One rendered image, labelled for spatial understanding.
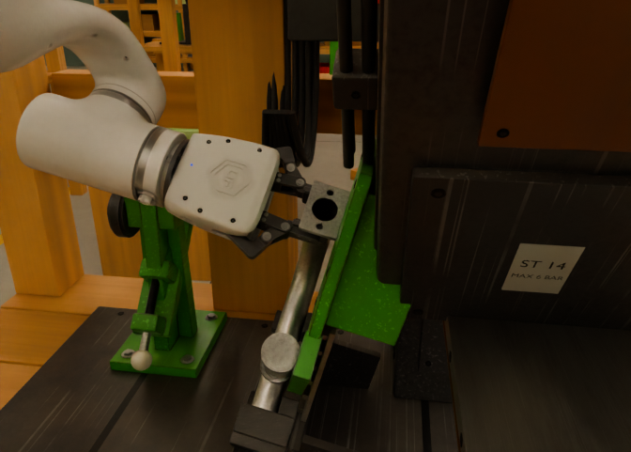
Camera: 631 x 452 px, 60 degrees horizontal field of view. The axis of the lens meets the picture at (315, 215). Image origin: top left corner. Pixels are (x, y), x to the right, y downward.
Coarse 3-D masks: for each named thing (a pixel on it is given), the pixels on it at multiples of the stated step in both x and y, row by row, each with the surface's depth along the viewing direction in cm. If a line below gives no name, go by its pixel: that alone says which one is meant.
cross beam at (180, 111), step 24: (72, 72) 94; (168, 72) 94; (192, 72) 94; (72, 96) 95; (168, 96) 93; (192, 96) 92; (168, 120) 94; (192, 120) 94; (336, 120) 90; (360, 120) 89
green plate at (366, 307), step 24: (360, 168) 47; (360, 192) 45; (360, 216) 46; (336, 240) 53; (360, 240) 48; (336, 264) 48; (360, 264) 49; (336, 288) 49; (360, 288) 50; (384, 288) 49; (336, 312) 51; (360, 312) 51; (384, 312) 50; (312, 336) 51; (384, 336) 51
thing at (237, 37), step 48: (192, 0) 77; (240, 0) 76; (192, 48) 80; (240, 48) 79; (0, 96) 87; (240, 96) 82; (0, 144) 91; (0, 192) 94; (48, 192) 96; (48, 240) 97; (288, 240) 90; (48, 288) 101; (240, 288) 95; (288, 288) 93
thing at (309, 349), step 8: (304, 336) 51; (304, 344) 51; (312, 344) 51; (320, 344) 51; (304, 352) 50; (312, 352) 50; (304, 360) 50; (312, 360) 50; (296, 368) 50; (304, 368) 50; (312, 368) 50; (296, 376) 49; (304, 376) 50; (288, 384) 55; (296, 384) 53; (304, 384) 52; (296, 392) 57
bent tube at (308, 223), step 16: (320, 192) 56; (336, 192) 56; (320, 208) 59; (336, 208) 57; (304, 224) 55; (320, 224) 56; (336, 224) 55; (304, 256) 65; (320, 256) 64; (304, 272) 65; (304, 288) 66; (288, 304) 65; (304, 304) 65; (288, 320) 64; (304, 320) 66; (272, 384) 61; (256, 400) 60; (272, 400) 60
